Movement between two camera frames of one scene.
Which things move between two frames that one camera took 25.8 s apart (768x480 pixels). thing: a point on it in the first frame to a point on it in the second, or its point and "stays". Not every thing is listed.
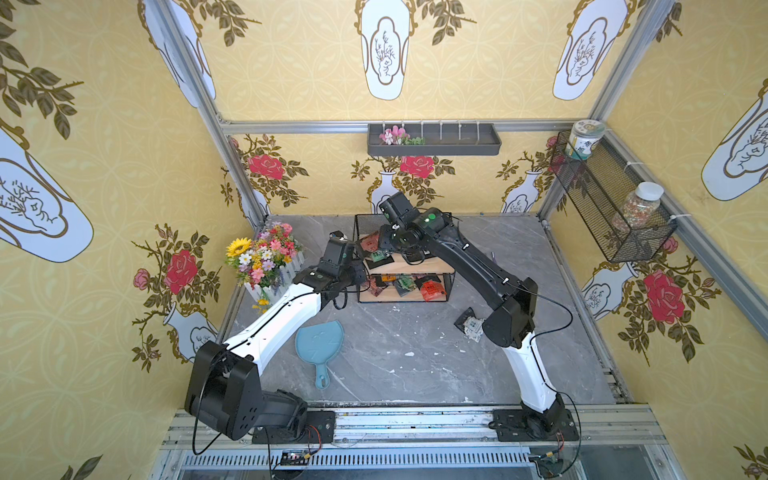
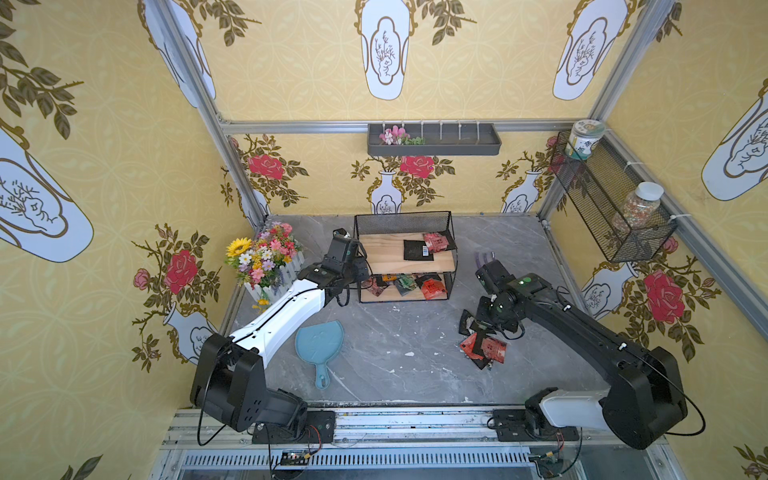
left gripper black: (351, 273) stays
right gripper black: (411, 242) to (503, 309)
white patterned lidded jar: (583, 134) stays
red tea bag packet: (370, 242) to (494, 349)
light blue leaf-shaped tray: (320, 344) stays
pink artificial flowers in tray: (398, 136) stays
